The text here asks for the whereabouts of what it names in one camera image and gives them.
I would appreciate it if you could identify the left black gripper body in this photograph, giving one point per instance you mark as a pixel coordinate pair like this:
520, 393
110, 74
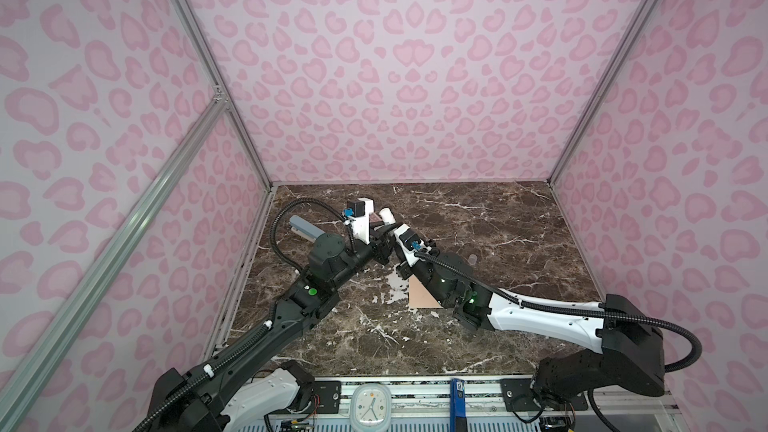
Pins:
379, 249

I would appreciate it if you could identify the grey blue stapler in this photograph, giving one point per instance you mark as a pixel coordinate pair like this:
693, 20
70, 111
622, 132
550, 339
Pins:
305, 229

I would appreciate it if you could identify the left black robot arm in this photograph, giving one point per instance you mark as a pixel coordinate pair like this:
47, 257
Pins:
222, 393

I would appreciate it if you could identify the white glue stick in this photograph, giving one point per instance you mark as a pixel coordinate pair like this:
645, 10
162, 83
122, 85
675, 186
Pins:
387, 216

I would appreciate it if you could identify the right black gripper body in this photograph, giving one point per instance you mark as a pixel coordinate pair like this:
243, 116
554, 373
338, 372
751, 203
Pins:
424, 271

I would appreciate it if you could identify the white analog clock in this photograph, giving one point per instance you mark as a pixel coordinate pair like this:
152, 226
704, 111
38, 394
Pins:
370, 408

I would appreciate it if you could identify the peach paper envelope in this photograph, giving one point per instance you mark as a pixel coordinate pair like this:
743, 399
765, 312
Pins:
419, 297

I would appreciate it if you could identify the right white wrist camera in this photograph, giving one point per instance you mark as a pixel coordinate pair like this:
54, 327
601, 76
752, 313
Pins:
408, 243

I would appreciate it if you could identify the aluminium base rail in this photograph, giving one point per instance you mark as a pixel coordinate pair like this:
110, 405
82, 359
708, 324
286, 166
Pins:
493, 403

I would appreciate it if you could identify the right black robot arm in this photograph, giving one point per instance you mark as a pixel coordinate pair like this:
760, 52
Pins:
618, 344

